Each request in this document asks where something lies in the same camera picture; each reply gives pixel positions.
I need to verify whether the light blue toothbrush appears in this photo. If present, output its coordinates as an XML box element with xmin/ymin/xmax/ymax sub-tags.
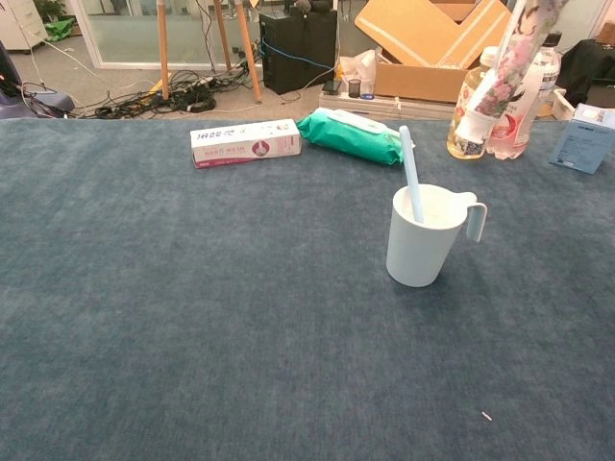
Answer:
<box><xmin>398</xmin><ymin>125</ymin><xmax>426</xmax><ymax>225</ymax></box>

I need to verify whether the floral toothpaste tube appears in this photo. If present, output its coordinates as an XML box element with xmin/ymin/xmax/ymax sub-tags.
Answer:
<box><xmin>455</xmin><ymin>0</ymin><xmax>562</xmax><ymax>145</ymax></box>

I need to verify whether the white pink toothpaste carton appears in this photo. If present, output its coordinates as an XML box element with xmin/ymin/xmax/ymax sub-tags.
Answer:
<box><xmin>189</xmin><ymin>118</ymin><xmax>303</xmax><ymax>170</ymax></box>

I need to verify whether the large brown cardboard box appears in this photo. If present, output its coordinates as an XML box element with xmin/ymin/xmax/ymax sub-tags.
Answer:
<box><xmin>354</xmin><ymin>0</ymin><xmax>526</xmax><ymax>105</ymax></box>

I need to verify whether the blue cardboard box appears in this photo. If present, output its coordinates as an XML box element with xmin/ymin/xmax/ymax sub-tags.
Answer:
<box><xmin>549</xmin><ymin>102</ymin><xmax>615</xmax><ymax>175</ymax></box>

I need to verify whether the green wet wipes pack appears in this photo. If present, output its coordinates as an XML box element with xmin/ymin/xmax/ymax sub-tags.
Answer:
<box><xmin>296</xmin><ymin>107</ymin><xmax>416</xmax><ymax>168</ymax></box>

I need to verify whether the blue felt table mat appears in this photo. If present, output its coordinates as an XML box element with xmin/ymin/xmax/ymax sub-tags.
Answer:
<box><xmin>0</xmin><ymin>117</ymin><xmax>615</xmax><ymax>461</ymax></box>

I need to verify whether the white plastic bag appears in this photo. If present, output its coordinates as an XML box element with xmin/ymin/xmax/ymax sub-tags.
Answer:
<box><xmin>338</xmin><ymin>49</ymin><xmax>379</xmax><ymax>95</ymax></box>

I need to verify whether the black computer tower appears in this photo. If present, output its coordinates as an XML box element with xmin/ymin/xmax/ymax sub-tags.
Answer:
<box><xmin>258</xmin><ymin>8</ymin><xmax>338</xmax><ymax>96</ymax></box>

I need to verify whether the yellow drink bottle white cap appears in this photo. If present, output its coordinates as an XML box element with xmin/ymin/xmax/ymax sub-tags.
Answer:
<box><xmin>446</xmin><ymin>46</ymin><xmax>504</xmax><ymax>162</ymax></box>

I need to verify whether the wooden stand leg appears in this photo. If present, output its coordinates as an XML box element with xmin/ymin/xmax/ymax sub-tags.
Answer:
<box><xmin>213</xmin><ymin>0</ymin><xmax>234</xmax><ymax>72</ymax></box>
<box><xmin>157</xmin><ymin>0</ymin><xmax>172</xmax><ymax>101</ymax></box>
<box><xmin>234</xmin><ymin>0</ymin><xmax>263</xmax><ymax>104</ymax></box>

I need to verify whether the pink drink bottle black cap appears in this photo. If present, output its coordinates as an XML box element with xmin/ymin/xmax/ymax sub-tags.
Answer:
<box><xmin>485</xmin><ymin>31</ymin><xmax>563</xmax><ymax>161</ymax></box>

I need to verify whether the dark blue machine base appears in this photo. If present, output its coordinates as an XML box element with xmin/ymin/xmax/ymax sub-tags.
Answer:
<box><xmin>0</xmin><ymin>40</ymin><xmax>76</xmax><ymax>120</ymax></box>

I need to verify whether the green bag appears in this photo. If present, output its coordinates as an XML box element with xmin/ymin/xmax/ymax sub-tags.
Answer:
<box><xmin>43</xmin><ymin>17</ymin><xmax>77</xmax><ymax>43</ymax></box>

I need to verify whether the black cloth cover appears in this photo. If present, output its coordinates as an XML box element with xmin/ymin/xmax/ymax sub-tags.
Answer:
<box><xmin>556</xmin><ymin>38</ymin><xmax>615</xmax><ymax>108</ymax></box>

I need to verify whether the white cabinet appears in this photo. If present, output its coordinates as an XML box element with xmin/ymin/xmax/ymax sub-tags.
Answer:
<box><xmin>0</xmin><ymin>0</ymin><xmax>49</xmax><ymax>52</ymax></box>

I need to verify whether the light blue cup with handle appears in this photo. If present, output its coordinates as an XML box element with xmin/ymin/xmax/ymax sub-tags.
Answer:
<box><xmin>385</xmin><ymin>183</ymin><xmax>489</xmax><ymax>289</ymax></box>

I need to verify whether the aluminium rail stack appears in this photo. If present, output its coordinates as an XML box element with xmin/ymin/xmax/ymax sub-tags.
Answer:
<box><xmin>318</xmin><ymin>90</ymin><xmax>457</xmax><ymax>122</ymax></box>

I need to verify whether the blue network cable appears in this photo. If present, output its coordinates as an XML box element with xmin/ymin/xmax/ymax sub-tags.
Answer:
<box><xmin>261</xmin><ymin>37</ymin><xmax>336</xmax><ymax>73</ymax></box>

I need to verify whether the black cable bundle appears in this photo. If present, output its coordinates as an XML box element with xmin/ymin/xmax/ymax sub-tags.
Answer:
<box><xmin>76</xmin><ymin>69</ymin><xmax>263</xmax><ymax>120</ymax></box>

